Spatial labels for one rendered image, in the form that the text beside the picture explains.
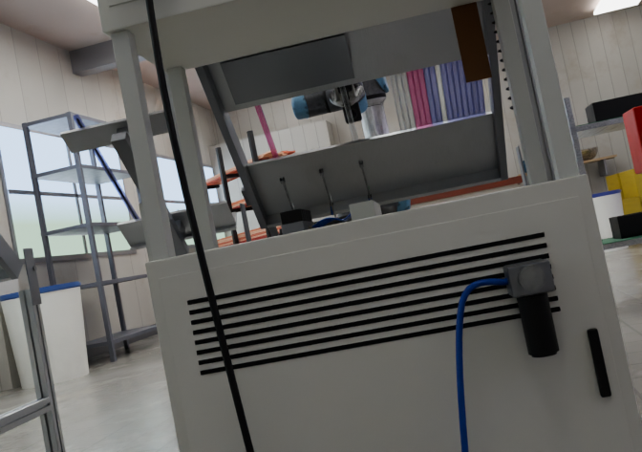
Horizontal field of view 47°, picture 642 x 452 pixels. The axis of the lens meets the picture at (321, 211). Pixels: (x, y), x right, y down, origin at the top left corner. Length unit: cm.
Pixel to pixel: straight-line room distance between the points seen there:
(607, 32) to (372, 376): 1120
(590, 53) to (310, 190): 1021
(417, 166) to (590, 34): 1019
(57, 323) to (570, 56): 865
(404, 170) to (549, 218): 94
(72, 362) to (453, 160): 440
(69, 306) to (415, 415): 497
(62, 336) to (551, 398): 505
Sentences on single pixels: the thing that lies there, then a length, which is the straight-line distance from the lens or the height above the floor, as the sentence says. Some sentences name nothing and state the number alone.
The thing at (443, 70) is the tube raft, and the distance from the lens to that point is 189.
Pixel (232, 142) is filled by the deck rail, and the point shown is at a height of 90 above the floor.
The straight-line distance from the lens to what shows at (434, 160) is 204.
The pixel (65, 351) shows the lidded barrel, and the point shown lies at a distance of 597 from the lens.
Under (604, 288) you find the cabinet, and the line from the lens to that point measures 118.
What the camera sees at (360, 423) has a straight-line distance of 118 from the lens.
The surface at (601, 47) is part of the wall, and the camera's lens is 1213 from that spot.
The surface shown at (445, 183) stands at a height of 70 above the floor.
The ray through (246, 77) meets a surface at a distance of 181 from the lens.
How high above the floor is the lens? 58
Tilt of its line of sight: 3 degrees up
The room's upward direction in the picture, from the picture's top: 11 degrees counter-clockwise
